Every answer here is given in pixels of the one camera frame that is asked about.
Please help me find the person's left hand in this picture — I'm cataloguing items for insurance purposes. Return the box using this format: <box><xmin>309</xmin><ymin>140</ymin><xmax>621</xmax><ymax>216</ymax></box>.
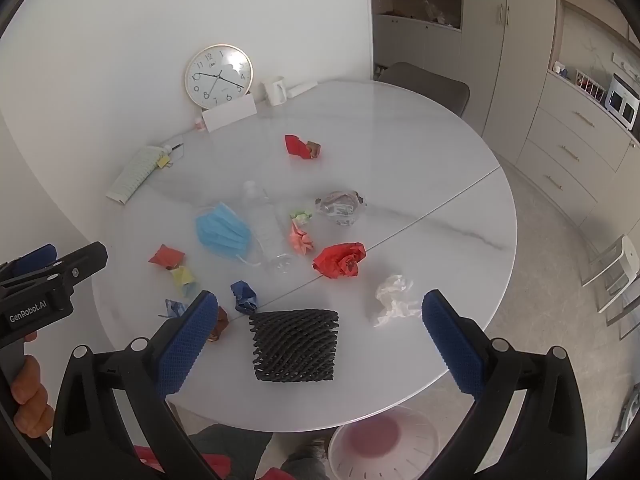
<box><xmin>11</xmin><ymin>360</ymin><xmax>56</xmax><ymax>442</ymax></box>

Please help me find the clear plastic bag in niche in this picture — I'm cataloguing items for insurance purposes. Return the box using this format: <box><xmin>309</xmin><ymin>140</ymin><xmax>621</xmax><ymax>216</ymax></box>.
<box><xmin>424</xmin><ymin>0</ymin><xmax>451</xmax><ymax>26</ymax></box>

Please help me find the grey chair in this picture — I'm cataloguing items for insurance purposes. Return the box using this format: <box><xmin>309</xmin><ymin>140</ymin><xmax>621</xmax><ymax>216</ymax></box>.
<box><xmin>375</xmin><ymin>62</ymin><xmax>471</xmax><ymax>118</ymax></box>

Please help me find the black foam net sleeve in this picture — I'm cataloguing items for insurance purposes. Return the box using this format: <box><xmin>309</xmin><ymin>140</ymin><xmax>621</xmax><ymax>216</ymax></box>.
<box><xmin>248</xmin><ymin>309</ymin><xmax>340</xmax><ymax>386</ymax></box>

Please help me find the tall beige two-door cabinet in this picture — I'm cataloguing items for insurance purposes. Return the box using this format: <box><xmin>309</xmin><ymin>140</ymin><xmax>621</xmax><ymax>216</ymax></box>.
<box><xmin>462</xmin><ymin>0</ymin><xmax>558</xmax><ymax>161</ymax></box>

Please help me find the blue face mask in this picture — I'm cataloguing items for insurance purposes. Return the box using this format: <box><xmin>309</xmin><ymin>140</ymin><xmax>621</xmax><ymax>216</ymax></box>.
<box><xmin>195</xmin><ymin>202</ymin><xmax>252</xmax><ymax>266</ymax></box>

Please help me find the countertop dish rack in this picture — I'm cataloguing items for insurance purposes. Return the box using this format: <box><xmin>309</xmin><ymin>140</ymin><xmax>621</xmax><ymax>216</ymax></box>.
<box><xmin>575</xmin><ymin>72</ymin><xmax>607</xmax><ymax>98</ymax></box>

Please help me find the beige upper wall cabinet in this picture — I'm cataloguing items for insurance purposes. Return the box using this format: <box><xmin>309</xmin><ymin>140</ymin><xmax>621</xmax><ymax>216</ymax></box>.
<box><xmin>555</xmin><ymin>0</ymin><xmax>640</xmax><ymax>51</ymax></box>

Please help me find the clear plastic wrapper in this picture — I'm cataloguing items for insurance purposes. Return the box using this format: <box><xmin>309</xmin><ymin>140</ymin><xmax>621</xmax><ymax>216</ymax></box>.
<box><xmin>315</xmin><ymin>189</ymin><xmax>368</xmax><ymax>228</ymax></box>

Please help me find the round white wall clock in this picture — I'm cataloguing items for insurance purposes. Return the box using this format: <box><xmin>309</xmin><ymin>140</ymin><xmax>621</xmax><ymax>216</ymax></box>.
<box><xmin>184</xmin><ymin>45</ymin><xmax>254</xmax><ymax>109</ymax></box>

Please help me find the pink wrapper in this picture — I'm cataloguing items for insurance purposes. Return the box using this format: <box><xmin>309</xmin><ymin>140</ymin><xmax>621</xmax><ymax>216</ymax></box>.
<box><xmin>289</xmin><ymin>222</ymin><xmax>316</xmax><ymax>257</ymax></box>

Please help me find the white countertop oven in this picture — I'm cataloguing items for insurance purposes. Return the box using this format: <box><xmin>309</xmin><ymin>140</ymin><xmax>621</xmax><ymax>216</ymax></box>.
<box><xmin>605</xmin><ymin>74</ymin><xmax>640</xmax><ymax>128</ymax></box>

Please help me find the beige drawer cabinet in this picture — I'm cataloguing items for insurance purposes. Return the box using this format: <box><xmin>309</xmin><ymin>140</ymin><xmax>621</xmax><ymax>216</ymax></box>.
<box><xmin>515</xmin><ymin>70</ymin><xmax>636</xmax><ymax>231</ymax></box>

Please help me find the yellow paper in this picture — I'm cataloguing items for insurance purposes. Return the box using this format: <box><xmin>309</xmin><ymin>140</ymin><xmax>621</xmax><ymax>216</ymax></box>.
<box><xmin>167</xmin><ymin>265</ymin><xmax>197</xmax><ymax>297</ymax></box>

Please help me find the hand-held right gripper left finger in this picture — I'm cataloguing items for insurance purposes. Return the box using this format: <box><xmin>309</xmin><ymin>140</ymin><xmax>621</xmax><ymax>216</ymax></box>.
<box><xmin>50</xmin><ymin>290</ymin><xmax>223</xmax><ymax>480</ymax></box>

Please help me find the brown wrapper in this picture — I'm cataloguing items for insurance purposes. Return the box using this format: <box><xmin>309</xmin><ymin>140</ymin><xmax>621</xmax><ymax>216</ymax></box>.
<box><xmin>206</xmin><ymin>306</ymin><xmax>230</xmax><ymax>344</ymax></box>

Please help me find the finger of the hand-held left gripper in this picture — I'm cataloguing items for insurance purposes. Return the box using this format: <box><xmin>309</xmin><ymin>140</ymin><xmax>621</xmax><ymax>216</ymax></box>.
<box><xmin>0</xmin><ymin>241</ymin><xmax>108</xmax><ymax>288</ymax></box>
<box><xmin>0</xmin><ymin>244</ymin><xmax>58</xmax><ymax>281</ymax></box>

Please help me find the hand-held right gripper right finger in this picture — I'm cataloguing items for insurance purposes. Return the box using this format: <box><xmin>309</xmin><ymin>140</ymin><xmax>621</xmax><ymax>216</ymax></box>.
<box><xmin>421</xmin><ymin>289</ymin><xmax>588</xmax><ymax>480</ymax></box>

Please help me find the white mug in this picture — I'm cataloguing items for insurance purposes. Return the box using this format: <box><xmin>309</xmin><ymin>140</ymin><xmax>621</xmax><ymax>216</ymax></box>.
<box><xmin>263</xmin><ymin>76</ymin><xmax>287</xmax><ymax>107</ymax></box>

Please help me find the small blue foil wrapper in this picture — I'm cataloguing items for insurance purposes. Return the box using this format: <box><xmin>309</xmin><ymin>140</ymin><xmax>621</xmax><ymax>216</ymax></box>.
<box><xmin>159</xmin><ymin>298</ymin><xmax>190</xmax><ymax>319</ymax></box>

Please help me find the red and brown paper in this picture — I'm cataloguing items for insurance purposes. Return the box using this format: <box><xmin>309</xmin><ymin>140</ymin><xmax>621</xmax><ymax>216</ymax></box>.
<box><xmin>284</xmin><ymin>134</ymin><xmax>321</xmax><ymax>161</ymax></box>

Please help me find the white tissue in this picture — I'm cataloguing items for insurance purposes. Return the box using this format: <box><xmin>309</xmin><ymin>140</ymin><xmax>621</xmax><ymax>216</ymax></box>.
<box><xmin>369</xmin><ymin>274</ymin><xmax>423</xmax><ymax>329</ymax></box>

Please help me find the dark blue wrapper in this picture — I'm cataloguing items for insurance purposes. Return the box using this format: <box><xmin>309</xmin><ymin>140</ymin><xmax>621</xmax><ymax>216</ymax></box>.
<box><xmin>230</xmin><ymin>280</ymin><xmax>262</xmax><ymax>316</ymax></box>

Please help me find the beige cabinet with niche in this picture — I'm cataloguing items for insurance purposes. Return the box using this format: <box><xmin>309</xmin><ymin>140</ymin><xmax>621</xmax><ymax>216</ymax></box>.
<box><xmin>372</xmin><ymin>0</ymin><xmax>466</xmax><ymax>81</ymax></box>

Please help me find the person's floral jacket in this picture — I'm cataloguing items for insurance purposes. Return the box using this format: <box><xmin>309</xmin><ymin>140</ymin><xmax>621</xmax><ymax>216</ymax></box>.
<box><xmin>132</xmin><ymin>445</ymin><xmax>296</xmax><ymax>480</ymax></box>

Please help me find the white card box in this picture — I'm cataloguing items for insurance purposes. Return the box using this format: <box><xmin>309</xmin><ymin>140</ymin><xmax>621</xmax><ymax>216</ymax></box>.
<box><xmin>201</xmin><ymin>95</ymin><xmax>258</xmax><ymax>132</ymax></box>

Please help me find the clear plastic bottle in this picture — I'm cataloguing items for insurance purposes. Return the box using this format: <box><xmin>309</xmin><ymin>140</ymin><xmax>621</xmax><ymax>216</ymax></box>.
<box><xmin>242</xmin><ymin>180</ymin><xmax>296</xmax><ymax>274</ymax></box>

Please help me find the small red paper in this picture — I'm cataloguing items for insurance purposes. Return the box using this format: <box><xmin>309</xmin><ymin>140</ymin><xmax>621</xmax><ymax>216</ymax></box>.
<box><xmin>148</xmin><ymin>244</ymin><xmax>186</xmax><ymax>272</ymax></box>

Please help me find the white stool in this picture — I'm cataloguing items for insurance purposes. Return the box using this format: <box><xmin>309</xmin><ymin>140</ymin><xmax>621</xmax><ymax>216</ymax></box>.
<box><xmin>582</xmin><ymin>235</ymin><xmax>640</xmax><ymax>316</ymax></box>
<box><xmin>605</xmin><ymin>280</ymin><xmax>640</xmax><ymax>342</ymax></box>

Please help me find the red plastic bag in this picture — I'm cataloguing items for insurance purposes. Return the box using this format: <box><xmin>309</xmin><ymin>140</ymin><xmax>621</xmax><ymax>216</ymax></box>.
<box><xmin>312</xmin><ymin>242</ymin><xmax>367</xmax><ymax>280</ymax></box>

